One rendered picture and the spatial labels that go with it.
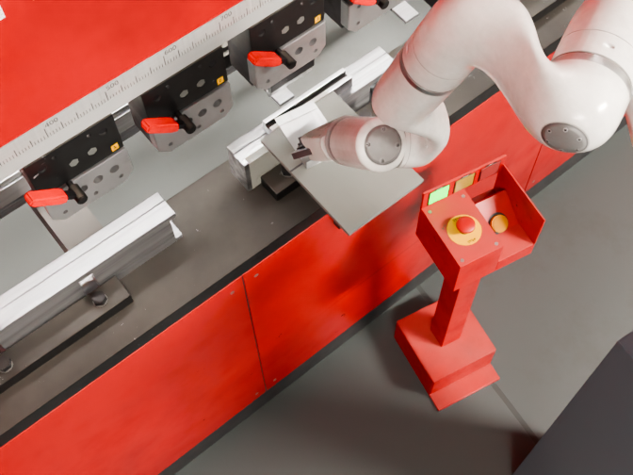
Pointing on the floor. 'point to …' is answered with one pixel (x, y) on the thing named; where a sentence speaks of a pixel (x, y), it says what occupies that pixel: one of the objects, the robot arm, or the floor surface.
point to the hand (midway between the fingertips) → (319, 138)
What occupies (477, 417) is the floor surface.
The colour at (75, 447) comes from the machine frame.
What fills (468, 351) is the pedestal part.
